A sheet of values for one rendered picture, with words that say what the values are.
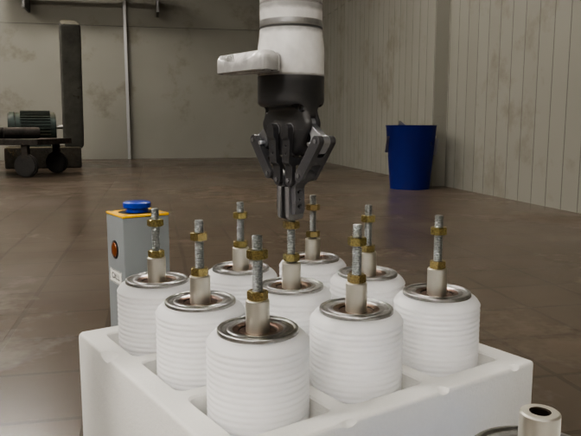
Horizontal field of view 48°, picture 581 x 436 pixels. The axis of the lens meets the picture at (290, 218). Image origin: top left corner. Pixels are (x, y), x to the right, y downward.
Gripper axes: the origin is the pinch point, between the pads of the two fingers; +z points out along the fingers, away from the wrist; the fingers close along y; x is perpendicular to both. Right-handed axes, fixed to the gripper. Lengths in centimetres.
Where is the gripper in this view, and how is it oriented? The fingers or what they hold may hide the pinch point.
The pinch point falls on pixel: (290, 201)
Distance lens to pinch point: 74.4
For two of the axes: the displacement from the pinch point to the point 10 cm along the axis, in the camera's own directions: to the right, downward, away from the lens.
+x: -7.8, 0.8, -6.2
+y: -6.3, -1.1, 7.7
